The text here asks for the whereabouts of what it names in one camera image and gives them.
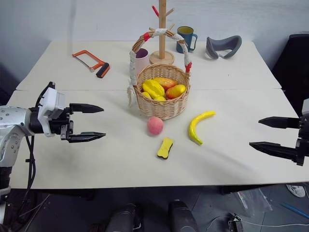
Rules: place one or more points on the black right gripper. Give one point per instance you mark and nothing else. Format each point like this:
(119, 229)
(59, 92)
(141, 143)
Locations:
(303, 149)

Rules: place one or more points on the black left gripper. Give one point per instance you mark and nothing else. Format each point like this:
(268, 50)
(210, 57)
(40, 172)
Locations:
(64, 125)

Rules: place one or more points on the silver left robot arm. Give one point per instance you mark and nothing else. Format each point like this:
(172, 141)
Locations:
(12, 116)

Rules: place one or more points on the white shoe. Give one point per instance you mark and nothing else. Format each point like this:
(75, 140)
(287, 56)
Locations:
(296, 191)

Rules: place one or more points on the clear plastic bag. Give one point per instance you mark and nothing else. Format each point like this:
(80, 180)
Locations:
(256, 198)

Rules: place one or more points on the pink peach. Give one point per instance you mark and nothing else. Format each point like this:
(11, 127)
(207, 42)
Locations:
(155, 126)

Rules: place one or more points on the black chair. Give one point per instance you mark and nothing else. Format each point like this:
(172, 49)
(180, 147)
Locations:
(294, 67)

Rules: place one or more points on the large yellow starfruit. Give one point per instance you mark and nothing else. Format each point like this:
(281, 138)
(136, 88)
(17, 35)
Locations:
(152, 87)

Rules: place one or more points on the blue stick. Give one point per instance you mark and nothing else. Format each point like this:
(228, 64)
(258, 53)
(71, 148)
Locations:
(295, 210)

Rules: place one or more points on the small yellow starfruit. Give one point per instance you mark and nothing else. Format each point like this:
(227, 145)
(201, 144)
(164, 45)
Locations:
(159, 98)

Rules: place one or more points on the pink cup with purple inside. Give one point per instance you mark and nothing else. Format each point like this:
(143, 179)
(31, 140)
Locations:
(142, 65)

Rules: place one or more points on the yellow sponge with black base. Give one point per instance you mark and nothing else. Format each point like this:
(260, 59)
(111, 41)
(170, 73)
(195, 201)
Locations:
(165, 148)

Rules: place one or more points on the yellow banana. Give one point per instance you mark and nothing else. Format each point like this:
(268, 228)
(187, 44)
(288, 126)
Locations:
(193, 128)

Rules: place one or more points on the long orange yellow mango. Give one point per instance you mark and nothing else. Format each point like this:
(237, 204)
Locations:
(166, 82)

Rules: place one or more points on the round orange yellow mango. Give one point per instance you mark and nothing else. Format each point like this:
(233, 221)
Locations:
(176, 91)

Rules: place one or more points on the small black floor device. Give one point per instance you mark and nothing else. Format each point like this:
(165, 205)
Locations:
(236, 224)

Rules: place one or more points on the wooden mug tree stand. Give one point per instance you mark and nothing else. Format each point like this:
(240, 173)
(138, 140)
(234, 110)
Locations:
(161, 47)

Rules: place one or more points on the grey headset face pad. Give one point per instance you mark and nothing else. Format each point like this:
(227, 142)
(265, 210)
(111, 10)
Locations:
(212, 48)

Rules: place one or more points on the blue mug with yellow inside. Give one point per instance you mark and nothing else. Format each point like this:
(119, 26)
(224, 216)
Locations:
(188, 33)

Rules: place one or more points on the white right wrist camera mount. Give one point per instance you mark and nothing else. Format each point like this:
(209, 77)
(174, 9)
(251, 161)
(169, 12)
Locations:
(306, 107)

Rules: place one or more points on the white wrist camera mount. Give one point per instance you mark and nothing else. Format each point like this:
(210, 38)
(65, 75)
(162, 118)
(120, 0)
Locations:
(306, 107)
(51, 101)

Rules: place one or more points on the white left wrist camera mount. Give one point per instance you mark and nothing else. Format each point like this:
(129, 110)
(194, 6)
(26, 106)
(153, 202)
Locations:
(51, 101)

